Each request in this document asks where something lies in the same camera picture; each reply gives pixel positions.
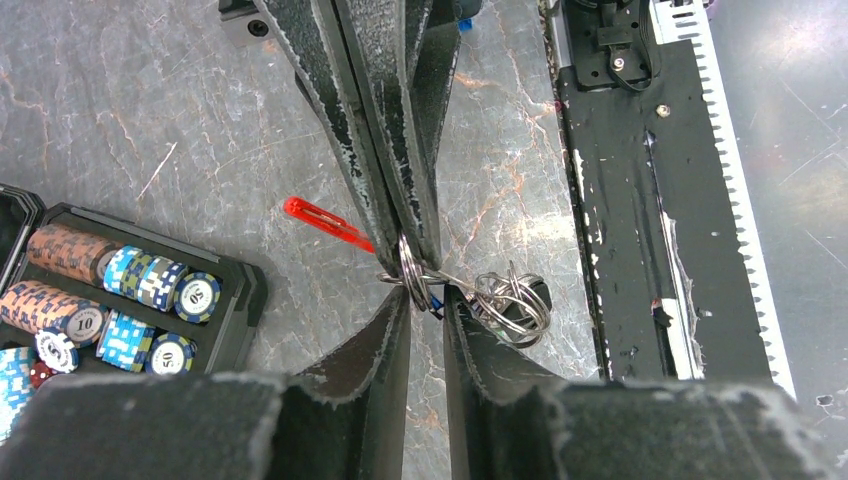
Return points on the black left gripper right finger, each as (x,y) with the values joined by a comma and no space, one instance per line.
(510,418)

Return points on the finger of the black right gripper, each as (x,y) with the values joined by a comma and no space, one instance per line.
(403,56)
(312,39)

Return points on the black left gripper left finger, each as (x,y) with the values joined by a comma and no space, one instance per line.
(343,417)

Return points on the red keyring with key bunch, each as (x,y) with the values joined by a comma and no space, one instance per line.
(516,307)

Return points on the blue tag with key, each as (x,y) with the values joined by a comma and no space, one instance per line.
(436,307)

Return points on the black poker chip case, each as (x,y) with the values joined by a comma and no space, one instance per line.
(174,308)

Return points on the light blue chip stack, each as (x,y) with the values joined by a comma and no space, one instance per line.
(16,386)

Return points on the orange poker chip stack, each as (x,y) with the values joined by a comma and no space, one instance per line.
(31,306)

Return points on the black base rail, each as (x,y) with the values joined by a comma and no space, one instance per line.
(675,275)

